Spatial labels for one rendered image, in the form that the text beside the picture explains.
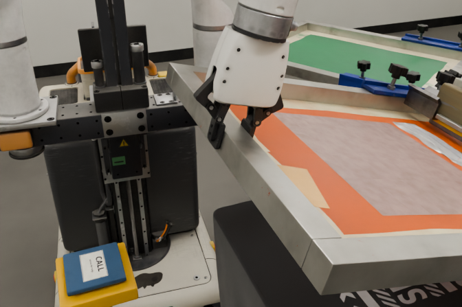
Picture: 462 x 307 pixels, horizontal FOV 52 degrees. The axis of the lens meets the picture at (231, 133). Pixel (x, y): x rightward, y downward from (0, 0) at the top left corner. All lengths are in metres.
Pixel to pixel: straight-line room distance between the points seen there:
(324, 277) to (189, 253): 1.48
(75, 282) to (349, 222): 0.49
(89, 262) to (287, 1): 0.58
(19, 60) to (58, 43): 3.51
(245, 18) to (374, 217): 0.30
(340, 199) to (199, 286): 1.20
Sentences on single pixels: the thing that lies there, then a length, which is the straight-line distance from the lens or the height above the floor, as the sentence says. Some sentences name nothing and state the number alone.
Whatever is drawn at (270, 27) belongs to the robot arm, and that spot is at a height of 1.42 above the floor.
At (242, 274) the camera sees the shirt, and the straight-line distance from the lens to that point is 0.93.
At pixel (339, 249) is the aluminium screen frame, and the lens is 0.48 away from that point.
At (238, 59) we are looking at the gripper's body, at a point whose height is 1.38.
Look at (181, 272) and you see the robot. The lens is 1.85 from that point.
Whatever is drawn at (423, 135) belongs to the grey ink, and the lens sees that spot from 1.07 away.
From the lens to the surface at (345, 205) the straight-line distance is 0.65.
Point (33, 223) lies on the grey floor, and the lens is 2.71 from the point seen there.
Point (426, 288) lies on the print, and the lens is 0.93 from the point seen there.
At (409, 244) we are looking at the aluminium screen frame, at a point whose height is 1.24.
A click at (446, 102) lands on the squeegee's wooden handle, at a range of 1.15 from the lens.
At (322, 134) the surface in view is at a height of 1.17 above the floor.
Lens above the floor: 1.58
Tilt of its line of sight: 28 degrees down
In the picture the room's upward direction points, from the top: straight up
